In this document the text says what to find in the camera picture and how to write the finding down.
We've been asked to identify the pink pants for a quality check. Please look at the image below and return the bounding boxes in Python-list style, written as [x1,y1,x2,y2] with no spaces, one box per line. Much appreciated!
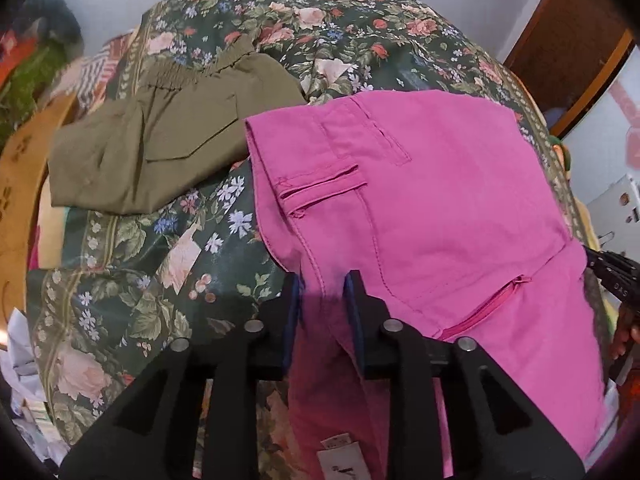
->
[245,90,604,479]

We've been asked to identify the white crumpled cloth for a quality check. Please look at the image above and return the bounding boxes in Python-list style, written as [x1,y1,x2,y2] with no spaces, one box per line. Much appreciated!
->
[1,309,68,474]

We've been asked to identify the dark floral bed quilt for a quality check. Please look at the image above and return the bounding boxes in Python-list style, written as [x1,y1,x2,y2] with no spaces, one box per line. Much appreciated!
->
[27,0,608,479]

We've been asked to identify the brown wooden door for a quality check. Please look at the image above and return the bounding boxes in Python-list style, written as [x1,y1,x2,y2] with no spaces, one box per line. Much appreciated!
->
[506,0,634,138]

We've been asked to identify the olive green pants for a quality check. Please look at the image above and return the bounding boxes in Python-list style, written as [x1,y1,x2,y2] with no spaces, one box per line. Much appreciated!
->
[48,36,305,214]

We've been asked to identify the wooden lap table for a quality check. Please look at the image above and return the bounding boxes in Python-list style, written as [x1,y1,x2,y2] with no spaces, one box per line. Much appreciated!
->
[0,94,77,327]

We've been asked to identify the striped bed sheet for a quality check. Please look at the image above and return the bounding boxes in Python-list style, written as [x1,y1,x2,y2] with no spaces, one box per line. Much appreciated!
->
[44,27,139,118]

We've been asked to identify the grey stuffed toy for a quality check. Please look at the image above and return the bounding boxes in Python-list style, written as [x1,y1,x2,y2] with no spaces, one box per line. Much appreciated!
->
[14,0,81,44]

